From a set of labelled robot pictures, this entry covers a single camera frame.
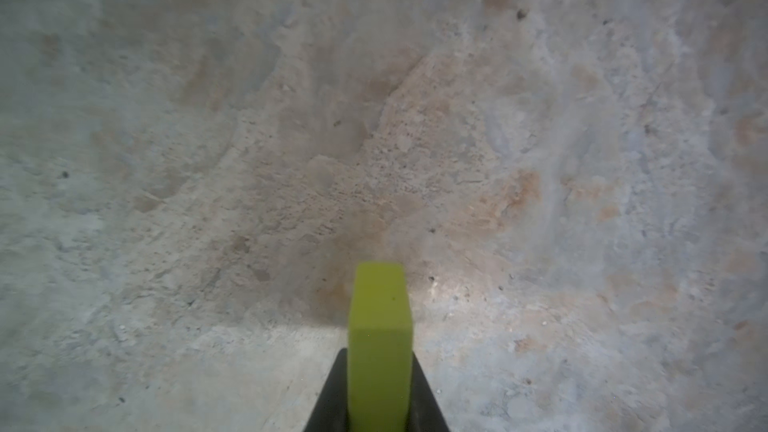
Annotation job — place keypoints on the green wood block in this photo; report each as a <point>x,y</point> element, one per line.
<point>380,344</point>

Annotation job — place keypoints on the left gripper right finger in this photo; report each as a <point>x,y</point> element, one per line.
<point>426,415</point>

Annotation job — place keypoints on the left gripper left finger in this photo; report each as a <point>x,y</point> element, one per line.
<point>329,413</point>

